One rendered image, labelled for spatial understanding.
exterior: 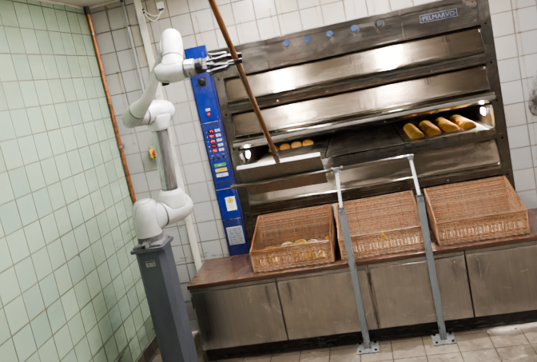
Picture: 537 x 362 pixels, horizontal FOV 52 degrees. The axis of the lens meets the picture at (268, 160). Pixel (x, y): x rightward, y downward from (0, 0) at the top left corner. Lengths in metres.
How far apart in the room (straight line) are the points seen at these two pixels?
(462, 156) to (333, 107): 0.96
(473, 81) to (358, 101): 0.78
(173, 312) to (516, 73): 2.71
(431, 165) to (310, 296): 1.25
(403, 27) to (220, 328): 2.40
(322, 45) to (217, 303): 1.92
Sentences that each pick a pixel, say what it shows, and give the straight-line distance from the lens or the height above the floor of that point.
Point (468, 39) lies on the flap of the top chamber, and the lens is 4.05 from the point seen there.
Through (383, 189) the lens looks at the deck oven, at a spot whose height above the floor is 0.88.
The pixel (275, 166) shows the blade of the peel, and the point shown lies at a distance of 3.60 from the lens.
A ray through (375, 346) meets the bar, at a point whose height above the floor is 0.01.
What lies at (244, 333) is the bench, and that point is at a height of 0.19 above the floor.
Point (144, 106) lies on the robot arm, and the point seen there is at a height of 1.81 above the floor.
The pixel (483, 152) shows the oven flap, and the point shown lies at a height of 1.03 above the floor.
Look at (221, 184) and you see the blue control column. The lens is 4.14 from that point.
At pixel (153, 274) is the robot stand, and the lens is 3.42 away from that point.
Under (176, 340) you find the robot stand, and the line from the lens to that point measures 3.55.
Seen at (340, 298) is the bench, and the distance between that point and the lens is 3.74.
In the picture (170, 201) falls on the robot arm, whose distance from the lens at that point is 3.42.
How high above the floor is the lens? 1.83
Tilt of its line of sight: 8 degrees down
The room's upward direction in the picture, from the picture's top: 12 degrees counter-clockwise
